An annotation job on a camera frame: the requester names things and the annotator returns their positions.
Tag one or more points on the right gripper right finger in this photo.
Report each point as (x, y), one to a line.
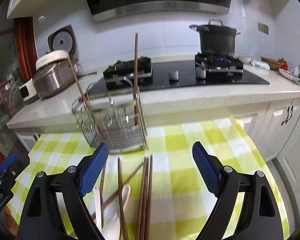
(259, 217)

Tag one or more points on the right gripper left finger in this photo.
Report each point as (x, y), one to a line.
(41, 217)

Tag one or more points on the white ceramic spoon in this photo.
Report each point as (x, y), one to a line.
(98, 211)
(111, 231)

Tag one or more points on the wooden chopstick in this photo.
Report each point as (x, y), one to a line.
(101, 190)
(135, 79)
(140, 204)
(144, 202)
(149, 201)
(116, 193)
(84, 98)

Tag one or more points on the small white appliance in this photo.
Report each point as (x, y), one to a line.
(28, 92)

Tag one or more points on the steel rice cooker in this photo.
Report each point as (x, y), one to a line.
(53, 73)

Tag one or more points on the wicker basket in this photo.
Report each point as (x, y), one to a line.
(274, 65)

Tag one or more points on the red teapot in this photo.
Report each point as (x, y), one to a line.
(284, 64)

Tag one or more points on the black gas stove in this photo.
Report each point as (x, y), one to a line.
(203, 70)

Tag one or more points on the black cooking pot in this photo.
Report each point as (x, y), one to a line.
(216, 38)

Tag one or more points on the wire utensil holder basket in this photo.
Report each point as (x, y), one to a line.
(115, 118)

